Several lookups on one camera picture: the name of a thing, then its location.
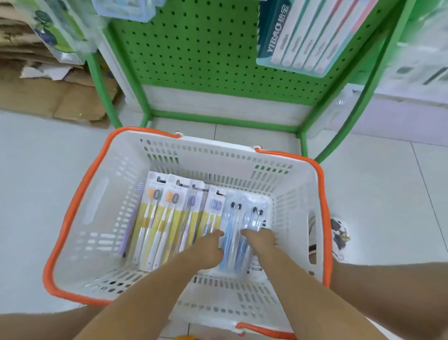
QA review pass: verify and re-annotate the person's right hand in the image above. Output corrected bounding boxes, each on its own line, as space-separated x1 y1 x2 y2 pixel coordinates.
240 227 280 265

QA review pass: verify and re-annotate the person's right forearm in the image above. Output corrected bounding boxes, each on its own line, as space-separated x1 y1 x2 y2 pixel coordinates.
255 252 389 340

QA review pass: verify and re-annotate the bundle of clear kids toothbrushes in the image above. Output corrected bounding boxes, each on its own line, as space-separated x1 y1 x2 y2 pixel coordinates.
14 0 106 57

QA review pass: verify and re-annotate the person's left leg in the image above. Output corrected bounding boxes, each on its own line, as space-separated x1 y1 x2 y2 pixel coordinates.
0 305 106 340

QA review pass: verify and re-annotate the person's right leg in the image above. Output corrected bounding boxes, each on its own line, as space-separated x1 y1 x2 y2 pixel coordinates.
330 259 448 340

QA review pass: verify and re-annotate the pile of flattened cardboard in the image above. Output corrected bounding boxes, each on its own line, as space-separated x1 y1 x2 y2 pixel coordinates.
0 0 120 123

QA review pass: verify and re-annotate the white orange shopping basket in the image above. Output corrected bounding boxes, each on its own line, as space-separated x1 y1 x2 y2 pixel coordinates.
42 126 333 340

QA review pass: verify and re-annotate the bundle of clear blue toothbrush blisters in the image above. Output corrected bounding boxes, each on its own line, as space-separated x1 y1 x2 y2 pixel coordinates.
217 196 270 274

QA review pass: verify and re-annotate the green pegboard display rack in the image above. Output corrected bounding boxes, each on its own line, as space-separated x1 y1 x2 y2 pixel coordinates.
84 0 421 165

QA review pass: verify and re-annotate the person's left hand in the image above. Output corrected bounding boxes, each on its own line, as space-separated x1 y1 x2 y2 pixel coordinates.
183 230 226 272

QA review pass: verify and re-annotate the bundle of cartoon toothbrush boxes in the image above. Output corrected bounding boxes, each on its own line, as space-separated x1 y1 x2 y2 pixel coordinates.
91 0 165 22

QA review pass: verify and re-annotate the row of slim toothbrush packs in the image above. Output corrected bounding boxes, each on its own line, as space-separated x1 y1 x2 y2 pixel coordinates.
119 170 228 273

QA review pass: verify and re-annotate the white clog shoe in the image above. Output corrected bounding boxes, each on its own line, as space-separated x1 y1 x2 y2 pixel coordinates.
330 217 351 263

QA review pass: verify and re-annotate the teal multi toothbrush pack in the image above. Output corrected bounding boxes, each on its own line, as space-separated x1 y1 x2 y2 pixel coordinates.
255 0 382 77

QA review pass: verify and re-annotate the person's leg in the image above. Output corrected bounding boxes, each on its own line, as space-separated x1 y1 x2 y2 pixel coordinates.
0 305 106 340
330 259 448 340

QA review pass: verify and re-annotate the person's left forearm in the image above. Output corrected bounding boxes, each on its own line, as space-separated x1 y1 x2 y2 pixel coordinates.
73 255 211 340

